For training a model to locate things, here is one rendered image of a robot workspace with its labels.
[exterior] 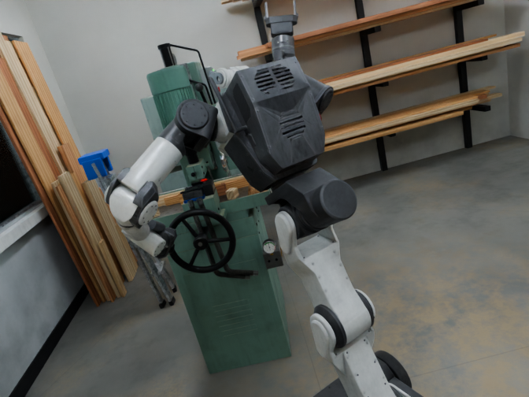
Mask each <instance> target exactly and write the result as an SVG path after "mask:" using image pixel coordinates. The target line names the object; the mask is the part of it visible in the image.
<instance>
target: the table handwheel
mask: <svg viewBox="0 0 529 397"><path fill-rule="evenodd" d="M193 216H207V217H211V218H213V219H215V220H217V221H219V222H220V223H221V224H222V225H223V226H224V228H225V229H226V231H227V233H228V236H229V237H225V238H217V239H209V237H208V236H207V235H208V232H209V230H208V228H207V226H206V227H203V230H204V232H201V233H199V234H197V233H196V231H195V230H194V229H193V228H192V227H191V226H190V225H189V224H188V223H187V221H186V220H185V219H187V218H188V217H193ZM180 222H183V224H184V225H185V226H186V227H187V228H188V230H189V231H190V232H191V234H192V235H193V236H194V242H193V244H194V247H195V248H196V249H195V251H194V254H193V256H192V258H191V261H190V263H187V262H185V261H184V260H183V259H182V258H181V257H180V256H179V255H178V254H177V253H176V251H175V250H174V251H173V253H171V254H170V256H171V258H172V259H173V261H174V262H175V263H176V264H177V265H179V266H180V267H182V268H184V269H185V270H188V271H190V272H193V273H211V272H214V271H216V270H218V269H220V268H222V267H223V266H225V265H226V264H227V263H228V262H229V261H230V260H231V258H232V256H233V254H234V252H235V247H236V238H235V232H234V229H233V227H232V226H231V224H230V223H229V222H228V220H227V219H225V218H224V217H223V216H222V215H220V214H218V213H217V212H214V211H212V210H207V209H193V210H188V211H185V212H183V213H181V214H180V215H179V216H177V217H176V218H175V219H174V220H173V221H172V223H171V224H170V225H169V228H174V229H176V227H177V226H178V224H179V223H180ZM226 241H229V248H228V252H227V253H226V255H225V256H224V257H223V258H222V259H221V260H220V261H219V262H217V263H216V264H214V265H209V266H195V265H193V264H194V260H195V259H196V257H197V255H198V252H199V251H200V250H204V249H205V248H207V246H208V243H216V242H226Z"/></svg>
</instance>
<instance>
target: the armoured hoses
mask: <svg viewBox="0 0 529 397"><path fill-rule="evenodd" d="M196 201H197V203H198V205H199V207H200V209H205V204H204V202H203V200H202V198H197V199H196ZM187 204H188V206H189V208H190V210H193V209H196V208H195V206H194V201H193V200H189V201H187ZM193 218H194V222H195V224H196V226H197V229H198V233H201V232H204V230H203V227H202V224H201V222H200V219H199V216H193ZM203 218H204V220H205V222H206V225H207V228H208V230H209V233H210V235H211V237H212V239H217V237H216V233H215V231H214V227H213V226H212V222H211V220H210V218H209V217H207V216H203ZM214 245H215V247H216V250H217V253H218V254H219V257H220V260H221V259H222V258H223V257H224V252H223V251H222V248H221V246H220V243H219V242H216V243H214ZM205 252H206V254H207V256H208V259H209V262H210V265H214V264H216V263H215V260H214V258H213V253H212V252H211V249H210V246H209V244H208V246H207V248H206V249H205ZM224 270H225V272H221V271H219V270H216V271H214V273H215V275H216V276H219V277H227V278H229V277H230V278H235V279H236V278H237V279H244V280H250V276H258V270H244V269H243V270H241V269H230V268H229V266H228V264H226V265H225V266H224Z"/></svg>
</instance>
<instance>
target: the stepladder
mask: <svg viewBox="0 0 529 397"><path fill-rule="evenodd" d="M108 155H109V150H108V149H104V150H98V151H95V152H92V153H89V154H85V155H83V156H82V157H80V158H78V162H79V164H80V165H82V166H83V169H84V171H85V173H86V175H87V179H88V180H93V179H96V180H97V182H98V185H99V187H100V188H101V190H102V193H103V195H105V191H106V189H107V188H108V186H109V185H110V183H111V182H112V181H113V180H114V179H115V177H116V176H117V175H116V173H111V172H110V171H112V170H113V167H112V165H111V162H110V160H109V156H108ZM125 237H126V236H125ZM126 239H127V241H128V243H129V245H130V247H131V249H132V251H133V253H134V255H135V256H136V258H137V260H138V262H139V264H140V266H141V268H142V270H143V272H144V274H145V276H146V278H147V280H148V282H149V284H150V286H151V287H152V289H153V291H154V294H155V295H156V297H157V300H158V302H159V303H160V304H159V307H160V308H161V309H162V308H164V307H165V304H166V301H165V299H163V298H162V297H161V294H160V292H159V291H158V289H157V286H156V284H155V283H154V280H153V278H152V277H153V276H154V277H155V279H156V280H157V282H158V284H159V285H160V287H161V290H162V291H163V293H164V295H165V297H166V298H167V300H168V303H169V305H170V306H173V305H174V303H175V300H176V299H175V298H174V296H172V294H171V292H170V290H169V289H168V287H167V285H166V283H165V281H164V280H163V278H162V276H161V274H164V275H165V278H166V280H167V281H168V283H169V285H170V286H171V288H172V291H173V293H175V292H177V286H176V285H175V284H174V283H173V281H172V279H171V277H170V276H169V274H168V272H167V270H166V269H165V260H164V261H161V260H160V259H159V258H156V257H154V258H155V260H156V263H154V261H153V260H152V258H151V257H150V254H149V253H147V252H146V251H144V250H143V249H142V248H141V247H139V246H138V245H136V244H135V243H133V242H132V241H131V240H130V239H128V238H127V237H126ZM137 247H138V248H139V250H140V252H141V254H142V256H143V257H144V259H145V261H146V263H147V265H148V266H149V267H150V270H151V275H150V273H149V271H148V269H147V267H146V265H145V263H144V261H143V259H142V257H141V255H140V253H139V251H138V249H137Z"/></svg>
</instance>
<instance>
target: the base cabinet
mask: <svg viewBox="0 0 529 397"><path fill-rule="evenodd" d="M267 239H268V234H267V232H266V228H265V223H264V220H263V217H262V213H261V208H260V207H259V206H258V207H257V234H255V235H251V236H245V237H242V238H238V239H236V247H235V252H234V254H233V256H232V258H231V260H230V261H229V262H228V266H229V268H230V269H241V270H243V269H244V270H258V276H250V280H244V279H237V278H236V279H235V278H230V277H229V278H227V277H219V276H216V275H215V273H214V272H211V273H193V272H190V271H188V270H185V269H184V268H182V267H180V266H179V265H177V264H176V263H175V262H174V261H173V259H172V258H171V256H170V255H167V257H168V260H169V263H170V266H171V267H172V271H173V274H174V276H175V278H176V283H177V284H178V287H179V291H180V293H181V295H182V298H183V302H184V304H185V307H186V309H187V312H188V315H189V318H190V320H191V324H192V326H193V329H194V332H195V335H196V337H197V339H198V343H199V346H200V348H201V350H202V354H203V357H204V359H205V363H206V365H207V367H208V370H209V373H210V374H211V373H218V372H222V371H225V370H229V369H236V368H240V367H243V366H248V365H254V364H257V363H262V362H268V361H271V360H276V359H279V358H285V357H290V356H291V351H290V340H289V334H288V327H287V316H286V310H285V303H284V297H283V291H282V288H281V284H280V281H279V276H278V273H277V269H276V267H275V268H272V269H267V268H266V264H265V260H264V256H263V248H262V247H263V246H262V243H263V242H264V241H265V240H267ZM195 249H196V248H195ZM195 249H192V250H186V251H183V252H179V253H177V254H178V255H179V256H180V257H181V258H182V259H183V260H184V261H185V262H187V263H190V261H191V258H192V256H193V254H194V251H195ZM193 265H195V266H209V265H210V262H209V259H208V256H207V254H206V252H205V250H200V251H199V252H198V255H197V257H196V259H195V260H194V264H193Z"/></svg>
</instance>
